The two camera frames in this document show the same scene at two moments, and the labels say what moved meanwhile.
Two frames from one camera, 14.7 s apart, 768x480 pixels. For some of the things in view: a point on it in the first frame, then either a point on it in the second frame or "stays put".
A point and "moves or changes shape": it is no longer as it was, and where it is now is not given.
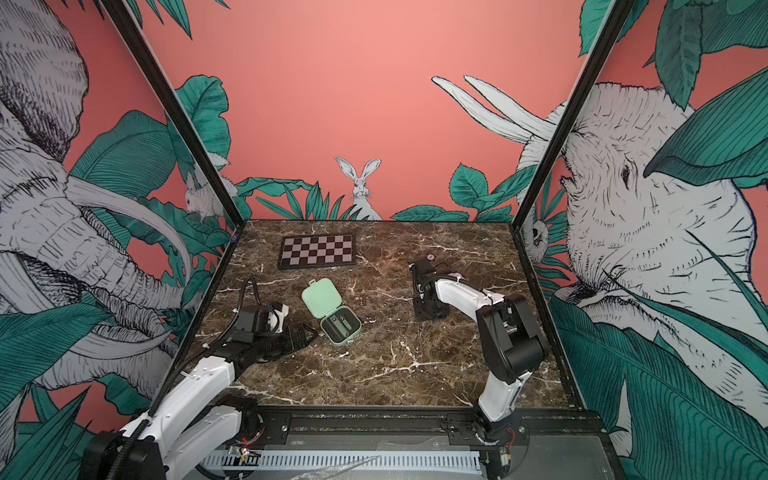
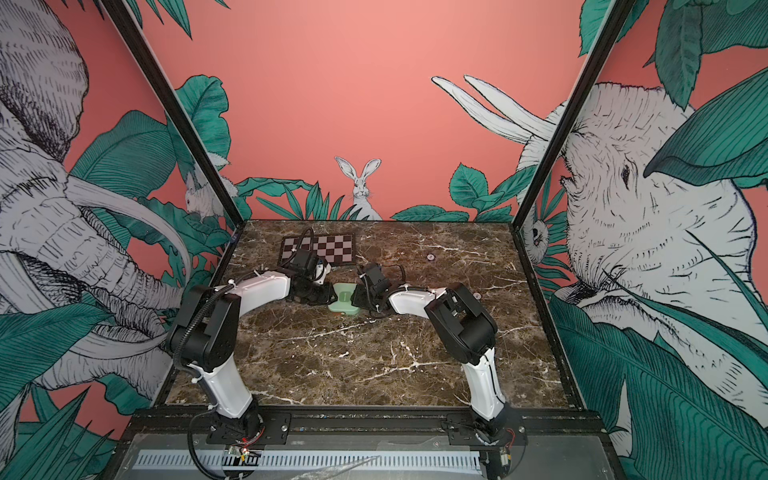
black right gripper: [421, 314] to [357, 295]
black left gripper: [291, 342] to [327, 299]
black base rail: [528, 427] stays put
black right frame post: [615, 15] stays put
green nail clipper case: [339, 324] moves or changes shape
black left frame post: [174, 113] stays put
